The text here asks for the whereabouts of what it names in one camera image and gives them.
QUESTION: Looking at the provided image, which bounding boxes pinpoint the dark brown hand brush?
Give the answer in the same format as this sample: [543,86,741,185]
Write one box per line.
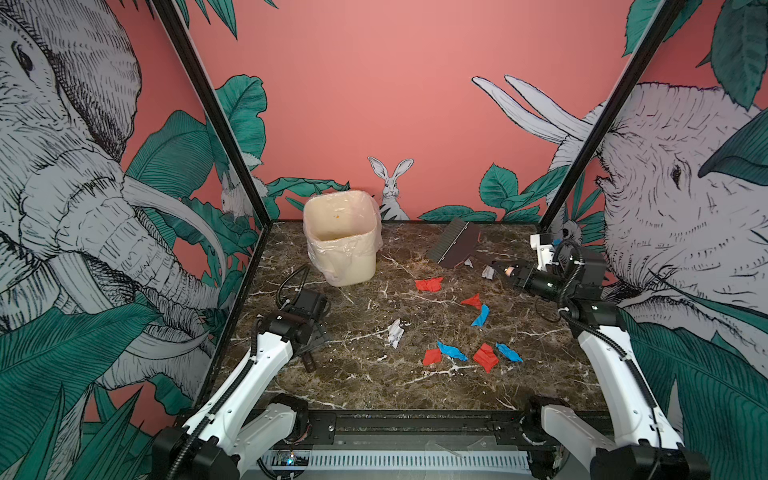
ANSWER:
[427,218,498,268]

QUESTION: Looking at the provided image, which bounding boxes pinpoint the blue paper scrap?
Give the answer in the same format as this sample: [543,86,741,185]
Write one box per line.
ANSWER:
[436,341,469,362]
[496,343,524,363]
[472,304,490,328]

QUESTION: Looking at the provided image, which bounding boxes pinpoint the cream trash bin with liner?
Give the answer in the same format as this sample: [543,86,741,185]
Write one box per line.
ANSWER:
[303,190,383,287]

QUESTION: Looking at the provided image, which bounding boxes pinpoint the dark brown dustpan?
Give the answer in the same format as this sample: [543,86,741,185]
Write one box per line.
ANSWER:
[300,346,317,373]

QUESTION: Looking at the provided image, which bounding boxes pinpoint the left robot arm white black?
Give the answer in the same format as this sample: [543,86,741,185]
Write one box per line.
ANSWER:
[148,290,328,479]

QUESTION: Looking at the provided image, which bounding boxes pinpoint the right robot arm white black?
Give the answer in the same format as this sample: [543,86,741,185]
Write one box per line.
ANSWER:
[488,241,711,479]

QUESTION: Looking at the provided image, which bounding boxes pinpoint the red paper scrap lower large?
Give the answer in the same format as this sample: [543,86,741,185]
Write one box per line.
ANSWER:
[473,343,499,373]

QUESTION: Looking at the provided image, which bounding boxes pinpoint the white printed paper scrap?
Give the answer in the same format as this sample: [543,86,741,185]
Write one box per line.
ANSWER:
[387,319,404,349]

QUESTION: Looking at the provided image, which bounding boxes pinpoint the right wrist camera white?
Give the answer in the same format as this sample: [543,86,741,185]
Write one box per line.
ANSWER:
[530,233,555,271]

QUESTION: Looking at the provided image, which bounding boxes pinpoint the left black frame post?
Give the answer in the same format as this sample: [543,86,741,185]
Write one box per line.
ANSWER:
[151,0,272,227]

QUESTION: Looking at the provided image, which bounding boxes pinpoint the black frame post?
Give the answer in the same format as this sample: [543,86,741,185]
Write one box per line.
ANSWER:
[151,0,272,227]
[537,0,686,233]

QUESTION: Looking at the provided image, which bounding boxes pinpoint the white slotted cable duct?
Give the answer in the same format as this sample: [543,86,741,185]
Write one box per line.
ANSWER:
[262,450,531,474]

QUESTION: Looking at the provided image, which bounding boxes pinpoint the right black frame post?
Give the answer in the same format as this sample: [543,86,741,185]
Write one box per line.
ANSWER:
[537,0,686,233]

